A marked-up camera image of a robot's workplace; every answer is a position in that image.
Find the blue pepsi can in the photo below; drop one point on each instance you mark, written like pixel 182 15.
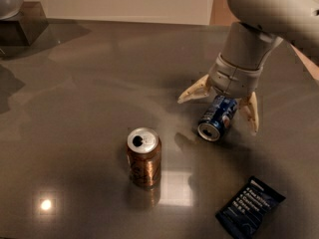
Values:
pixel 215 122

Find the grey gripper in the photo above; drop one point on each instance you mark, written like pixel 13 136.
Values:
pixel 231 78

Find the dark blue snack bar wrapper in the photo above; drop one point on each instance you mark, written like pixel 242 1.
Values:
pixel 242 215

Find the brown soda can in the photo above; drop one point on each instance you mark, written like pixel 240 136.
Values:
pixel 144 157

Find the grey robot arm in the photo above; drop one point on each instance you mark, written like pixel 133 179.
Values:
pixel 260 27

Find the dark brown block stand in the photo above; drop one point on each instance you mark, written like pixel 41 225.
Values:
pixel 24 28

